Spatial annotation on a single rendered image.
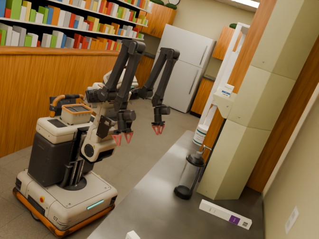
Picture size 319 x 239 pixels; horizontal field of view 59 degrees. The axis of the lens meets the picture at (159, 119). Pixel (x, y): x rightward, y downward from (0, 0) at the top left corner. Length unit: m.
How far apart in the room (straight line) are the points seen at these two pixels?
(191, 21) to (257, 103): 5.87
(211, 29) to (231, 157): 5.76
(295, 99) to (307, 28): 0.49
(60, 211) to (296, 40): 1.91
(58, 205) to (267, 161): 1.55
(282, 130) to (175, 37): 4.99
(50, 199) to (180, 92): 4.78
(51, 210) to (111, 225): 1.16
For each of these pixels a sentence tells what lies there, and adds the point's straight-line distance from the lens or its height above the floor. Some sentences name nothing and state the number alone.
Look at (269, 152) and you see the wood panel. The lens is 1.96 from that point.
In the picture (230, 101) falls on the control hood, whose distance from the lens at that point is 1.51.
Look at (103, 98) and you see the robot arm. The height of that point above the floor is 1.22.
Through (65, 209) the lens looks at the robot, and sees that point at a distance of 2.32.
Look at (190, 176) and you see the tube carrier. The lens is 1.51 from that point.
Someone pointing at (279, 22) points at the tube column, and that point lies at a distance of 1.50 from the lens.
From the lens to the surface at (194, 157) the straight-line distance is 1.49.
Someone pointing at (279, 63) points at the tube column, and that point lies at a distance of 1.51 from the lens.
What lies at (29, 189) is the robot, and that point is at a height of 0.23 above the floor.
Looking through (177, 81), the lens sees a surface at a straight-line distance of 6.61.
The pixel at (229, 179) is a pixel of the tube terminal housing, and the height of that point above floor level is 1.08.
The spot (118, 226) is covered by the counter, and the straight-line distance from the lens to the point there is 1.26.
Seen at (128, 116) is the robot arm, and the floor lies 1.19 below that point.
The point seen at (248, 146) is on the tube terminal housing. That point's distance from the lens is 1.61.
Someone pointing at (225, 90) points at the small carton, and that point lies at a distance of 1.58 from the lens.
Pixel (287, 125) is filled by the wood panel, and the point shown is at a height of 1.43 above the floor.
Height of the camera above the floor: 1.76
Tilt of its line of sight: 18 degrees down
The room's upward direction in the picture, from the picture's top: 19 degrees clockwise
